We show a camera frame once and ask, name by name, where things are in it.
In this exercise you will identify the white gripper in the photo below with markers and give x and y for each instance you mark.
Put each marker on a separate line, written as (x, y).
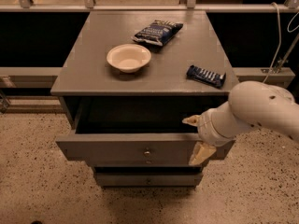
(206, 129)

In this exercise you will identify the grey top drawer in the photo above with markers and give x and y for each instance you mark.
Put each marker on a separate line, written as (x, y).
(132, 131)

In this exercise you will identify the grey drawer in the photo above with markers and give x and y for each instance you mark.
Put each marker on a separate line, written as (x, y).
(132, 131)
(145, 180)

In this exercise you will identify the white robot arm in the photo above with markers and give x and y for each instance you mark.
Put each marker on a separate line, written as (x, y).
(251, 105)

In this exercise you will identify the grey drawer cabinet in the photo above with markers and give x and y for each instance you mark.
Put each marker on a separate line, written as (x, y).
(87, 73)

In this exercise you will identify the grey bottom drawer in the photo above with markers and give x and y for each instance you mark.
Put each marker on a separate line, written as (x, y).
(145, 180)

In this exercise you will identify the blue snack bar wrapper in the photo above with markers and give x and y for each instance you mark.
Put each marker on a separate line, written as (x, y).
(205, 76)

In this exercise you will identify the dark blue chip bag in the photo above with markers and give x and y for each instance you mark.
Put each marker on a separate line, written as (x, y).
(158, 33)

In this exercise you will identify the metal railing frame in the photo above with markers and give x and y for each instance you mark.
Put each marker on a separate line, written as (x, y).
(140, 7)

